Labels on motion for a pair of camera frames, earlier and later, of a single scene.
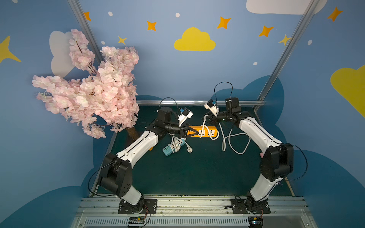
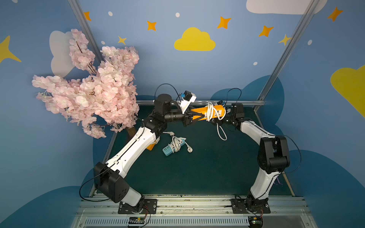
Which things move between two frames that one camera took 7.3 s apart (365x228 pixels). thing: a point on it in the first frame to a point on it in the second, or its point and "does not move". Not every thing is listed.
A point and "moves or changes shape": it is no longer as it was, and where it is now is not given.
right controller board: (255, 222) does not move
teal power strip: (167, 150) does not move
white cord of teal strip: (176, 144) does not move
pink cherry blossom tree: (107, 99) does not move
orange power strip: (204, 131) to (204, 110)
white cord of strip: (204, 125) moves or changes shape
